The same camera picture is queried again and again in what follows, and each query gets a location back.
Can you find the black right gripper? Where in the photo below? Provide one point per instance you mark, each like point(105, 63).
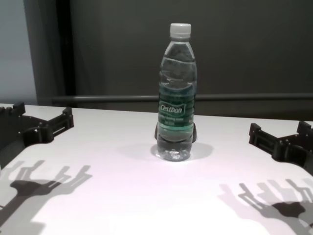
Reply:
point(296, 149)

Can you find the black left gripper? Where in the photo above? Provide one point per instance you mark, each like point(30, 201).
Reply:
point(17, 132)

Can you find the clear water bottle green label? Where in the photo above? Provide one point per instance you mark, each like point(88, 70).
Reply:
point(177, 73)

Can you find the grey horizontal rail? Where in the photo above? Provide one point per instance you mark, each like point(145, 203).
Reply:
point(110, 98)

